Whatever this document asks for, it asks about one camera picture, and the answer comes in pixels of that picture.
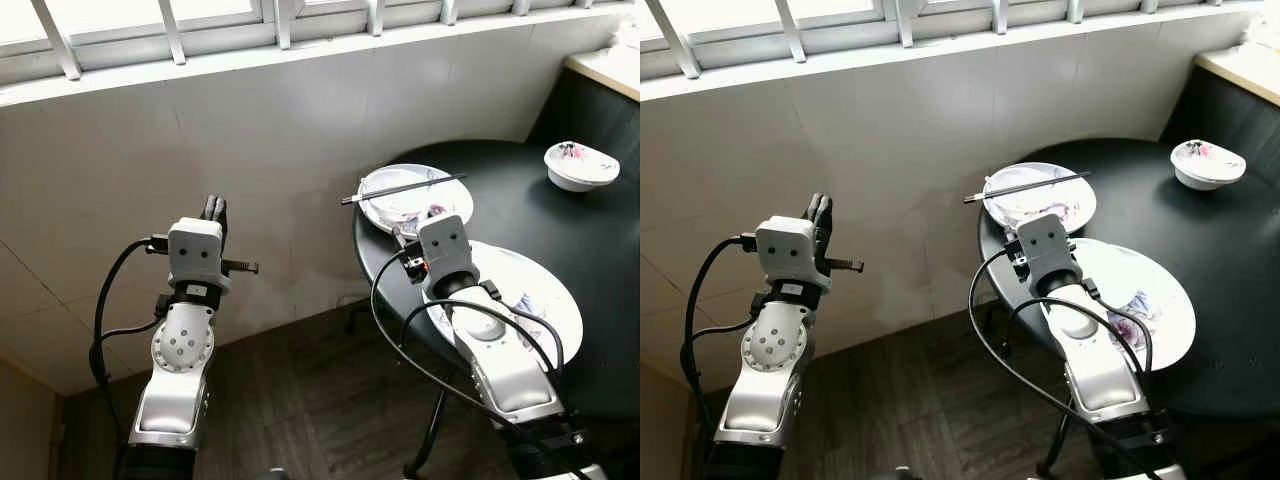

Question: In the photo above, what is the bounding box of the large white floral plate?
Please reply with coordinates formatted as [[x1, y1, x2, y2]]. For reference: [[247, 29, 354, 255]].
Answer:
[[420, 240, 584, 373], [1040, 238, 1197, 373]]

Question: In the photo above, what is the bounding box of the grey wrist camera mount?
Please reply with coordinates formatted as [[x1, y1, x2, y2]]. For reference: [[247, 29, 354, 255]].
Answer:
[[415, 213, 480, 297], [1014, 211, 1080, 292], [755, 215, 822, 293], [167, 217, 232, 294]]

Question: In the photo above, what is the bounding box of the black metal table base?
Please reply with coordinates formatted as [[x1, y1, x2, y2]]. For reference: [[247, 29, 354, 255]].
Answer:
[[345, 298, 449, 479], [985, 298, 1073, 479]]

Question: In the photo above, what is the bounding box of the black chopstick silver band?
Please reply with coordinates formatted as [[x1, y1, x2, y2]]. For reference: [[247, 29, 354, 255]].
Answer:
[[341, 174, 468, 206], [964, 172, 1091, 205]]

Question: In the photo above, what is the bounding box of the white barred window frame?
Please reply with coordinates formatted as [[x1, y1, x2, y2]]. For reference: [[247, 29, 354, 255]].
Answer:
[[0, 0, 641, 85], [640, 0, 1280, 83]]

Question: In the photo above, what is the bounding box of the black cabinet beige top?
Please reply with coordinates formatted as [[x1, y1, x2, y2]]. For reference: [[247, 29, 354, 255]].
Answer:
[[525, 45, 641, 153], [1160, 44, 1280, 153]]

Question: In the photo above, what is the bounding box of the white floral bowl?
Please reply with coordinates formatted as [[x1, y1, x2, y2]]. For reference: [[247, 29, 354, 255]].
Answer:
[[544, 141, 621, 193], [1170, 139, 1247, 191]]

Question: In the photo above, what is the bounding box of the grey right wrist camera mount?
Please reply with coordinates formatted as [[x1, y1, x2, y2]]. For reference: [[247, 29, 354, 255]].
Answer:
[[415, 213, 480, 297], [1014, 211, 1080, 292]]

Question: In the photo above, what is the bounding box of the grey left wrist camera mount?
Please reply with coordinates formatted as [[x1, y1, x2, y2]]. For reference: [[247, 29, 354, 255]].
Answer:
[[755, 215, 822, 293], [167, 217, 232, 294]]

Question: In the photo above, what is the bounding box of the small white floral plate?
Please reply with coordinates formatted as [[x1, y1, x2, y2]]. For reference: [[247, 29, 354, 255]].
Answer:
[[983, 162, 1098, 237], [357, 163, 475, 238]]

